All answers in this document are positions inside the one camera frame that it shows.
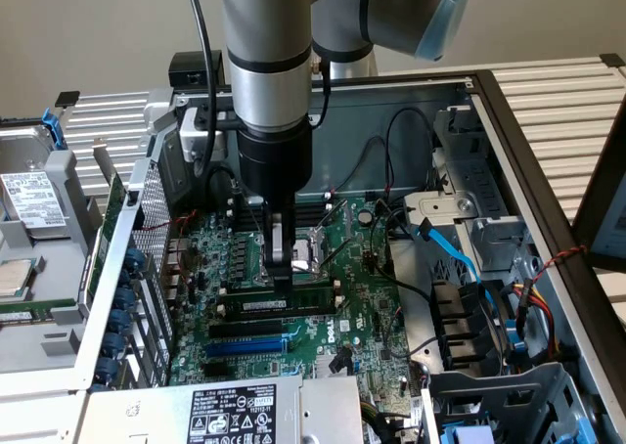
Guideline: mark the dark framed panel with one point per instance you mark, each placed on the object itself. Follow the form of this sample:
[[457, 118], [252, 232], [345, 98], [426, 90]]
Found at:
[[594, 190]]

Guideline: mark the grey disk bay cage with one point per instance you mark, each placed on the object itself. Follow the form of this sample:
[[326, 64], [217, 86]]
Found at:
[[489, 390]]

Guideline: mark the silver rear port block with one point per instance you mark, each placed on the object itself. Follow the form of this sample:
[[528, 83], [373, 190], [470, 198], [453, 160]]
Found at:
[[176, 268]]

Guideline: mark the black plastic shroud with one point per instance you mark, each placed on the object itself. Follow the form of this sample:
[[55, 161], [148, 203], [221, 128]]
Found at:
[[455, 317]]

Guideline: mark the CPU socket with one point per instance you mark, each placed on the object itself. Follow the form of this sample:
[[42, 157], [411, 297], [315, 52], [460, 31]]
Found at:
[[305, 255]]

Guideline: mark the blue plastic disk tray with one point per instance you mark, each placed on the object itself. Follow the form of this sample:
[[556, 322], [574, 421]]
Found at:
[[464, 436]]

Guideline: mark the white label sticker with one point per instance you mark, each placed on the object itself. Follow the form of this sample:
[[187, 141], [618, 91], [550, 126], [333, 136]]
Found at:
[[317, 120]]

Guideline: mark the green Dell motherboard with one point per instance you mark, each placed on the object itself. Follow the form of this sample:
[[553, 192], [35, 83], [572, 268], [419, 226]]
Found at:
[[357, 278]]

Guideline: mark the long black expansion slot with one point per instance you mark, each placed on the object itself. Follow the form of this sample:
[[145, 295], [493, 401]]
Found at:
[[244, 329]]

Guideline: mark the green RAM stick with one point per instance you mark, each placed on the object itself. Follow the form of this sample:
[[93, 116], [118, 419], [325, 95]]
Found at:
[[39, 314], [305, 299]]

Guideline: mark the black box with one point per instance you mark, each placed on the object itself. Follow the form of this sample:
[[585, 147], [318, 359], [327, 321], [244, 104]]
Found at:
[[191, 67]]

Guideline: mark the black table end cap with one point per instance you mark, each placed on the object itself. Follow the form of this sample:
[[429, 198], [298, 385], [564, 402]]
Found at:
[[67, 98], [611, 60]]

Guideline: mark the silver power supply black label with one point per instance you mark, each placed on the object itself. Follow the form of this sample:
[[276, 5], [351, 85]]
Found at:
[[332, 405]]

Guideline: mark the short black expansion slot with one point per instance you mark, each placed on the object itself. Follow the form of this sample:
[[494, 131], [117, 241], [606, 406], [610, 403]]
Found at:
[[217, 369]]

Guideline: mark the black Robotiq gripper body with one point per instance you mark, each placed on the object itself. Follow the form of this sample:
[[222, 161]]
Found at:
[[274, 165]]

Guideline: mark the hard disk white label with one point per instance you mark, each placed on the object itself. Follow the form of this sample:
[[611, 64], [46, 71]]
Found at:
[[29, 199]]

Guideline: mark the silver disk bay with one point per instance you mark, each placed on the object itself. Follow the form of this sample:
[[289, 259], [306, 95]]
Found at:
[[469, 204]]

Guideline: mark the silver CPU chip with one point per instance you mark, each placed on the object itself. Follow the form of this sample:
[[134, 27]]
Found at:
[[14, 278]]

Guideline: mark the open PC case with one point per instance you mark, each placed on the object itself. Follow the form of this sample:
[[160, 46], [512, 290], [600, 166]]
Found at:
[[352, 160]]

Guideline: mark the blue expansion slot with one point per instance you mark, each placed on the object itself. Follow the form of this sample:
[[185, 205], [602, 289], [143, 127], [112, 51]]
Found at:
[[244, 347]]

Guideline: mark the grey parts rack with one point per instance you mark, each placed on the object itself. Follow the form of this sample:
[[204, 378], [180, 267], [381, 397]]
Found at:
[[61, 194]]

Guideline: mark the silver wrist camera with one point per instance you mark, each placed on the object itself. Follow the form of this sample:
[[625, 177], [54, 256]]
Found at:
[[188, 131]]

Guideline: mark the blue slot clip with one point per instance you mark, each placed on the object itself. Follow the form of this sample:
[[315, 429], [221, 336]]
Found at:
[[115, 342], [105, 369], [126, 298], [133, 259], [119, 320]]

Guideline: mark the thin metal locking lever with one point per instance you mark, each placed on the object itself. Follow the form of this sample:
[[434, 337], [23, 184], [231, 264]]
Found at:
[[254, 217], [344, 252]]

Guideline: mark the green graphics card silver bracket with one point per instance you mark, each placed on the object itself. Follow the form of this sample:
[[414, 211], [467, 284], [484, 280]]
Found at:
[[115, 199]]

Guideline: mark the round coin battery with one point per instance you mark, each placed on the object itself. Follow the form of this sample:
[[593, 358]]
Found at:
[[365, 215]]

